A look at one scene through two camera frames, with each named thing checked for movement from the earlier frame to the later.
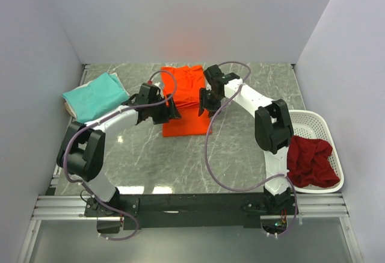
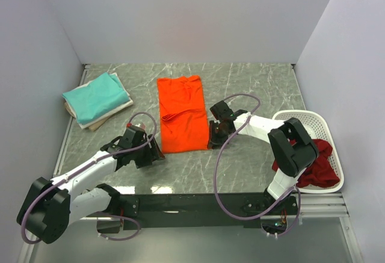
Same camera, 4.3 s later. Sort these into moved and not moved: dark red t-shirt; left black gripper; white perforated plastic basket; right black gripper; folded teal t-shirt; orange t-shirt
Moved: left black gripper; orange t-shirt; right black gripper
Not moved: dark red t-shirt; white perforated plastic basket; folded teal t-shirt
